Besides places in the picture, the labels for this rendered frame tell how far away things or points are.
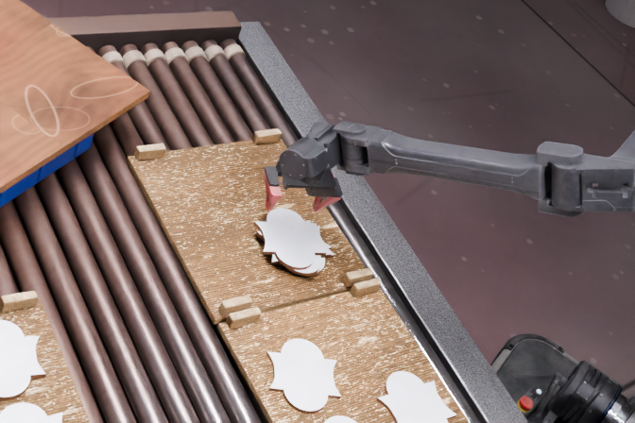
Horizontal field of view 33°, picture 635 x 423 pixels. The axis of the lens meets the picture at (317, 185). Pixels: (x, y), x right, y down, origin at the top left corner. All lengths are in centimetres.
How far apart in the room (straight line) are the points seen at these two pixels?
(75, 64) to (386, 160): 66
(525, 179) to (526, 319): 191
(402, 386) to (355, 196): 49
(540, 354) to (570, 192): 151
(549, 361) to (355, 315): 126
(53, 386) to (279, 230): 54
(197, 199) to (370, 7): 267
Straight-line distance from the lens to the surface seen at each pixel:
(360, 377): 189
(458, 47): 462
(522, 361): 310
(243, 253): 198
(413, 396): 190
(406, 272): 213
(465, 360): 204
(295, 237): 200
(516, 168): 170
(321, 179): 194
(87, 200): 201
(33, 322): 179
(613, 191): 169
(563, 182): 168
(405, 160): 178
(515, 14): 506
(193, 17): 247
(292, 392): 181
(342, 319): 196
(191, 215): 202
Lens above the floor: 235
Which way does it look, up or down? 40 degrees down
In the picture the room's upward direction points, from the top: 25 degrees clockwise
